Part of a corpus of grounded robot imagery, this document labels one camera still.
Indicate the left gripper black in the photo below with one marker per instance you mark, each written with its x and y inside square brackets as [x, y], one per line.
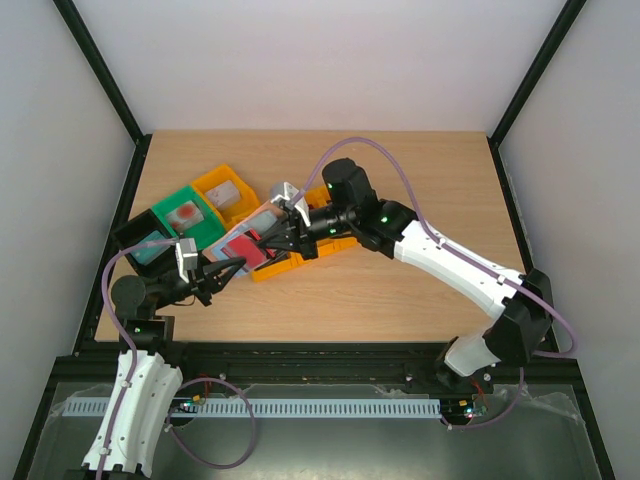
[201, 287]

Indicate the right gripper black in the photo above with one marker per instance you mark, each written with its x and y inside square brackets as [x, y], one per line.
[304, 236]

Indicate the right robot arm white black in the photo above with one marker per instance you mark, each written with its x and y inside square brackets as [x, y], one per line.
[516, 303]

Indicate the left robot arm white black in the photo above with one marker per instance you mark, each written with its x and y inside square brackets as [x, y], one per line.
[146, 384]

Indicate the red white card stack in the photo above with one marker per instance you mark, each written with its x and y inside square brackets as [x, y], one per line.
[184, 217]

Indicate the teal card stack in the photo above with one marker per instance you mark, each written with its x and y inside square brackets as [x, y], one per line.
[149, 254]

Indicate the green bin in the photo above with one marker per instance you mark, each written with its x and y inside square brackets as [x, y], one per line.
[205, 233]

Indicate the yellow bin single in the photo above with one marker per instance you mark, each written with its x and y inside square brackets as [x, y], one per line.
[235, 214]

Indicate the black bin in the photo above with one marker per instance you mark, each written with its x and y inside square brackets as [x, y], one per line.
[143, 228]

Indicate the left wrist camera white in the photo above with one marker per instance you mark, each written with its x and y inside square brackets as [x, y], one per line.
[186, 258]

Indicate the left black frame post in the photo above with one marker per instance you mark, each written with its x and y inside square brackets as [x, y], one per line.
[88, 47]

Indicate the black frame post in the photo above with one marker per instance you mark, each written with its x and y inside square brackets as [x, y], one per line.
[546, 52]
[88, 47]

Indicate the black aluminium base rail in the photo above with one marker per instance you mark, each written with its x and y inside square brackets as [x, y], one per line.
[408, 366]

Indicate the light blue cable duct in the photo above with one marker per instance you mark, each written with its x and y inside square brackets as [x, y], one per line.
[315, 408]

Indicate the right black frame post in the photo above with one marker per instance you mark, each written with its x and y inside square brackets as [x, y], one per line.
[546, 52]

